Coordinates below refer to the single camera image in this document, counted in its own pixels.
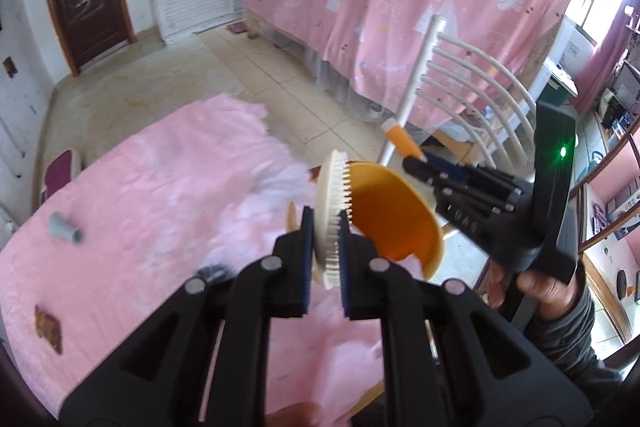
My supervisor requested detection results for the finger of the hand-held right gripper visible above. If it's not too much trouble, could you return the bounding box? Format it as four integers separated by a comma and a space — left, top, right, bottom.
422, 152, 524, 196
402, 157, 502, 214

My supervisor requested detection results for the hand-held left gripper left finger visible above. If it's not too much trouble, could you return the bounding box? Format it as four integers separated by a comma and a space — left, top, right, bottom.
59, 205, 317, 427

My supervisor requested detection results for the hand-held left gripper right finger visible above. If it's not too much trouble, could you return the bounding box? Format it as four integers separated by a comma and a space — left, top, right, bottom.
336, 209, 608, 427

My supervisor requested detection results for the orange tube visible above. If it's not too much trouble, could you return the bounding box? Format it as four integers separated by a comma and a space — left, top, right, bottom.
381, 117, 426, 160

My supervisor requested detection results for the yellow plastic bowl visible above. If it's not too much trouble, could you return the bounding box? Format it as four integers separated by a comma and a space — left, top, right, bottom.
345, 161, 445, 280

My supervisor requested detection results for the beige round hairbrush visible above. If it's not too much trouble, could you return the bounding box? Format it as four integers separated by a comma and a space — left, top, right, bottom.
315, 149, 356, 290

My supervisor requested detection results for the person's right forearm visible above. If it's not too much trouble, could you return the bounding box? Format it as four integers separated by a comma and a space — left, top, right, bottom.
520, 264, 628, 427

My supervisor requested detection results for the person's right hand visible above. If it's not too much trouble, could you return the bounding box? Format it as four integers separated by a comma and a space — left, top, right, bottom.
487, 263, 587, 322

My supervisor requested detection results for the person's left hand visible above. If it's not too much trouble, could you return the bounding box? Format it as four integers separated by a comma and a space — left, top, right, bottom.
265, 402, 326, 427

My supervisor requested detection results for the wooden shelf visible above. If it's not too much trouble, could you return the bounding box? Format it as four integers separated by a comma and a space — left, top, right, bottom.
580, 127, 640, 348

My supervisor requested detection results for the black spiky ball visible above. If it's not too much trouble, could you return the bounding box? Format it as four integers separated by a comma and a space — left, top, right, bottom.
197, 264, 228, 282

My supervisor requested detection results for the white slatted chair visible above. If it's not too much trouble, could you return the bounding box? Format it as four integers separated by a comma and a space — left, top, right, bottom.
380, 17, 551, 170

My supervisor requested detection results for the pink window curtain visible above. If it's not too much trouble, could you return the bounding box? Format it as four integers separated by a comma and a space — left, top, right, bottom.
575, 7, 640, 118

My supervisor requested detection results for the pink tablecloth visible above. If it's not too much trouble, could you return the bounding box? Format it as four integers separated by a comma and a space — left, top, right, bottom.
0, 94, 401, 427

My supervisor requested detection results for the grey plastic tube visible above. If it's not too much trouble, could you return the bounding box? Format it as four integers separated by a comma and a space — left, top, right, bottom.
48, 213, 85, 245

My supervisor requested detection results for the brown wrapper piece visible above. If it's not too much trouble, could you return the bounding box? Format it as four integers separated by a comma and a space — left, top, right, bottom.
34, 304, 63, 354

